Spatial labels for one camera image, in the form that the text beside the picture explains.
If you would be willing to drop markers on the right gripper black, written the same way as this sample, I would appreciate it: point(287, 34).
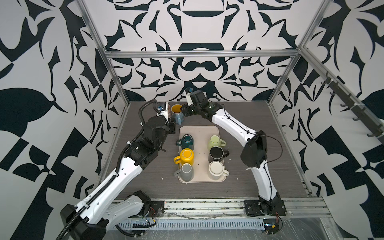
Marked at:
point(186, 110)

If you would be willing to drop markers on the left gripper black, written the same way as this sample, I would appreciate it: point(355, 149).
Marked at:
point(170, 127)

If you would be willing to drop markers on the light blue mug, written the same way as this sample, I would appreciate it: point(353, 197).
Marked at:
point(177, 112)

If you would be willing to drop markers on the dark green mug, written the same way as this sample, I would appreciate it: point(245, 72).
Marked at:
point(186, 142)

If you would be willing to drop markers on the pink floral mug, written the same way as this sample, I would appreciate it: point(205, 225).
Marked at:
point(169, 111)

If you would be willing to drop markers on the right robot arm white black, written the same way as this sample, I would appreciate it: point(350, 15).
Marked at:
point(254, 153)

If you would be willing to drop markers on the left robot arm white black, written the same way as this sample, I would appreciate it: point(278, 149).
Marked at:
point(95, 215)

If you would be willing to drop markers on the light green mug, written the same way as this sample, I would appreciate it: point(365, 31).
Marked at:
point(216, 141)

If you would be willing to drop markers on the yellow mug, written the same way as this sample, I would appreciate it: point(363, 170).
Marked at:
point(186, 157)

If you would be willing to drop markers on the black mug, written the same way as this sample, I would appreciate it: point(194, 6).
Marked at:
point(217, 154)

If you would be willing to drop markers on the grey mug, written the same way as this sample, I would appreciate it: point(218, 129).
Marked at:
point(185, 173)

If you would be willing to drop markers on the white mug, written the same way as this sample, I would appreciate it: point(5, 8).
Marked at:
point(217, 171)

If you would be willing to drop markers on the beige serving tray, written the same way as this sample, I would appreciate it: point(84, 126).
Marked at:
point(201, 136)

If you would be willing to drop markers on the green light controller board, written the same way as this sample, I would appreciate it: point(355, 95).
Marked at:
point(272, 226)

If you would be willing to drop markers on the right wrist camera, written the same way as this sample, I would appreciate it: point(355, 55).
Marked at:
point(196, 98)

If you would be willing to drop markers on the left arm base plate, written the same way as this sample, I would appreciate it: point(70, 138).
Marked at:
point(156, 209)

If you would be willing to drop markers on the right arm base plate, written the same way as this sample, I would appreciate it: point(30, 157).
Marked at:
point(254, 208)

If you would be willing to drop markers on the white cable duct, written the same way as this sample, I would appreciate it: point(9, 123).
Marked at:
point(187, 224)

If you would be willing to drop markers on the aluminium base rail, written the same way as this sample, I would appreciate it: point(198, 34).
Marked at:
point(207, 209)

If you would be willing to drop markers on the wall hook rail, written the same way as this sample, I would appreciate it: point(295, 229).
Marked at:
point(360, 110)

